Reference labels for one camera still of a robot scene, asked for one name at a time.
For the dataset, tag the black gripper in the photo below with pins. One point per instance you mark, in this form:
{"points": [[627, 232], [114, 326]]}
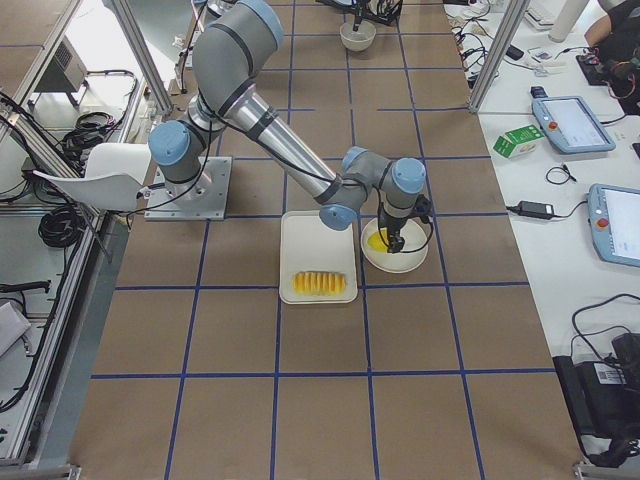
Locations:
{"points": [[392, 224]]}

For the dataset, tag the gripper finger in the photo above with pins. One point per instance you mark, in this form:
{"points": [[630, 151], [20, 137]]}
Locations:
{"points": [[357, 17]]}

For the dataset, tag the yellow lemon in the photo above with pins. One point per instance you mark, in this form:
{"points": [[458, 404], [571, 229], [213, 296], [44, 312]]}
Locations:
{"points": [[377, 242]]}

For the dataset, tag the white bowl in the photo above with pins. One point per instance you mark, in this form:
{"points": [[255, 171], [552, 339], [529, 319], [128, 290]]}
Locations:
{"points": [[357, 40]]}

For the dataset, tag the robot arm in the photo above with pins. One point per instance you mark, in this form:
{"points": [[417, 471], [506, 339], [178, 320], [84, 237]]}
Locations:
{"points": [[227, 57]]}

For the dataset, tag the white round plate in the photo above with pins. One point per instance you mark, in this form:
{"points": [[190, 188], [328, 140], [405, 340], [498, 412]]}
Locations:
{"points": [[412, 255]]}

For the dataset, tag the white rectangular tray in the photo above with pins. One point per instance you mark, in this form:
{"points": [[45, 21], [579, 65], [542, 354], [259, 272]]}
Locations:
{"points": [[307, 244]]}

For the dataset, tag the black power adapter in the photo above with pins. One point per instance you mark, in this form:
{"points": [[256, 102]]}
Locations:
{"points": [[536, 210]]}

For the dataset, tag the green white box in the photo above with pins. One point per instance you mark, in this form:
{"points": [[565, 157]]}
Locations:
{"points": [[518, 142]]}

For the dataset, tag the teach pendant tablet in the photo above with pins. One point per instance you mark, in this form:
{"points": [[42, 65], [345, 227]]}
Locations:
{"points": [[570, 125], [614, 223]]}

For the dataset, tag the white chair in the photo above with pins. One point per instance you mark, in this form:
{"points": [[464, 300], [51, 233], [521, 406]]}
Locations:
{"points": [[114, 175]]}

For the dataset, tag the aluminium frame post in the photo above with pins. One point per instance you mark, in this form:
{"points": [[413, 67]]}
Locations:
{"points": [[502, 40]]}

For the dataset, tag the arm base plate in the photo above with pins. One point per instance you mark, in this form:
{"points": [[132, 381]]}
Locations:
{"points": [[205, 199]]}

